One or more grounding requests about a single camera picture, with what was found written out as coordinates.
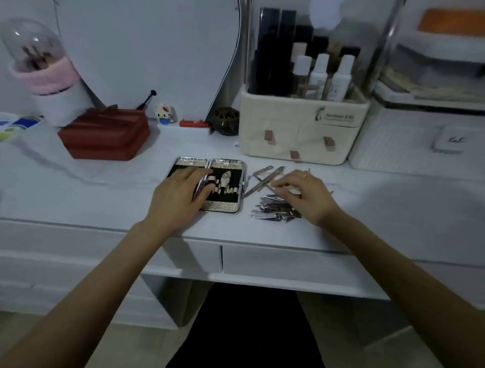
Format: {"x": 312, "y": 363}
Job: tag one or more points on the person's left hand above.
{"x": 174, "y": 204}

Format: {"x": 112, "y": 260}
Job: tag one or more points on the person's right hand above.
{"x": 310, "y": 197}

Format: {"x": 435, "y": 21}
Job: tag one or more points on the pile of manicure tools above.
{"x": 273, "y": 210}

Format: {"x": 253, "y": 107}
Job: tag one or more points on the ornate silver nail clipper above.
{"x": 226, "y": 180}

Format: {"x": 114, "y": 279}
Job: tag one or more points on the manicure set case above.
{"x": 227, "y": 163}

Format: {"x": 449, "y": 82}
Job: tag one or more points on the person's right forearm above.
{"x": 398, "y": 292}

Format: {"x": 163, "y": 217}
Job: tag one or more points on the person's left forearm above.
{"x": 94, "y": 295}

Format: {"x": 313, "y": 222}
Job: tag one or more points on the red jewelry box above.
{"x": 106, "y": 132}

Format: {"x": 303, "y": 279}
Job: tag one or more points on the white ribbed storage box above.
{"x": 398, "y": 148}

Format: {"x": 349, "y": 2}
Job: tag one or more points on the cream cosmetic organizer clear lid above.
{"x": 303, "y": 129}

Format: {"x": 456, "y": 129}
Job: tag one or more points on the white mirror base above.
{"x": 170, "y": 128}

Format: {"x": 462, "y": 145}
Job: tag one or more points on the small red lighter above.
{"x": 193, "y": 123}

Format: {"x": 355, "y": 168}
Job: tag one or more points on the white cat figurine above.
{"x": 165, "y": 113}

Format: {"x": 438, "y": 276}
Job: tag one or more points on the dark round incense burner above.
{"x": 226, "y": 121}

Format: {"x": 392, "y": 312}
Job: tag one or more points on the black ball-tipped stick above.
{"x": 146, "y": 101}

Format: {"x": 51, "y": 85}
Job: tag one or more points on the wide white lotion bottle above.
{"x": 341, "y": 81}

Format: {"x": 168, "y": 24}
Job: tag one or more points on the slim white lotion bottle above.
{"x": 318, "y": 77}

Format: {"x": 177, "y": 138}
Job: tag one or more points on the clear bottle white cap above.
{"x": 301, "y": 72}

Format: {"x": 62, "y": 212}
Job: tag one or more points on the white brush holder clear dome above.
{"x": 64, "y": 110}

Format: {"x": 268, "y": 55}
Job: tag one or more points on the pink capped bottle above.
{"x": 298, "y": 49}

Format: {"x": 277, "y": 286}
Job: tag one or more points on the white side cabinet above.
{"x": 38, "y": 265}

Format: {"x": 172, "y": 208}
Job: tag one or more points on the small white case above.
{"x": 456, "y": 139}

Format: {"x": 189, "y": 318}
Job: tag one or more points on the heart-shaped white mirror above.
{"x": 151, "y": 49}

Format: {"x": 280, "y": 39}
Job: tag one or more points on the blue yellow tissue packet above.
{"x": 19, "y": 125}

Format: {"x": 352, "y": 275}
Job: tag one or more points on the pink knitted headband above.
{"x": 45, "y": 81}

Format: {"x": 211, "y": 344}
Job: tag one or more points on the white stacked tray organizer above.
{"x": 435, "y": 49}

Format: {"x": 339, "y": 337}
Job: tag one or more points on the bunch of makeup brushes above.
{"x": 36, "y": 57}

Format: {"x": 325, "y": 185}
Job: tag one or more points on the orange cloth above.
{"x": 451, "y": 22}

